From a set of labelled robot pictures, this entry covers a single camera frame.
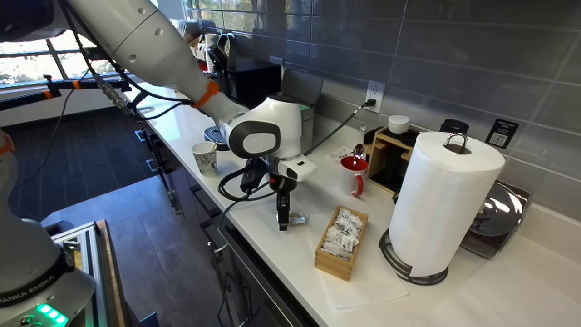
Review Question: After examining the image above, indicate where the white wall outlet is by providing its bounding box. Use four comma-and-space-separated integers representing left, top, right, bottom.
366, 80, 386, 113

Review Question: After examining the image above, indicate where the white mug red interior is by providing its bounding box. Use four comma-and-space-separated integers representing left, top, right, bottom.
340, 155, 367, 199

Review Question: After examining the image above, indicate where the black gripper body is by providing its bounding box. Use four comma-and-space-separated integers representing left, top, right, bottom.
269, 175, 297, 213

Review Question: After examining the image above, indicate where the small white jar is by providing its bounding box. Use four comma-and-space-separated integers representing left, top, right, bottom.
389, 115, 409, 135

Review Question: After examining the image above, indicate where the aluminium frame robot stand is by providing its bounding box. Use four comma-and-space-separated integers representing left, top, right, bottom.
53, 220, 131, 327

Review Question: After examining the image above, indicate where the clear sauce packet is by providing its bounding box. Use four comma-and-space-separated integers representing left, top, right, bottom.
289, 213, 309, 226

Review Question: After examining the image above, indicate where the patterned paper cup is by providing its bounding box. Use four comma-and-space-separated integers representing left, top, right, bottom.
191, 142, 217, 175

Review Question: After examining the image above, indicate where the black power cable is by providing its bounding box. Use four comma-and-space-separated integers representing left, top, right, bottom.
220, 99, 378, 219

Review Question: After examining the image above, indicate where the wooden condiment rack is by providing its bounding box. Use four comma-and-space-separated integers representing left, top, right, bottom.
367, 128, 418, 193

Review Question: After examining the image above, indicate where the black coffee machine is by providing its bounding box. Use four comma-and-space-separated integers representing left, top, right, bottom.
208, 57, 284, 151

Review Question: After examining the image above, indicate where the white paper towel roll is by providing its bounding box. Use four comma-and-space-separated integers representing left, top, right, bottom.
389, 133, 505, 278

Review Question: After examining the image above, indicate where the wooden box of packets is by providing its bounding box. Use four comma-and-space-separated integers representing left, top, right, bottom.
315, 206, 369, 282

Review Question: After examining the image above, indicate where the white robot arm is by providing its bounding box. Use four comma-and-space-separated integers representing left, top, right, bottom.
0, 0, 313, 327

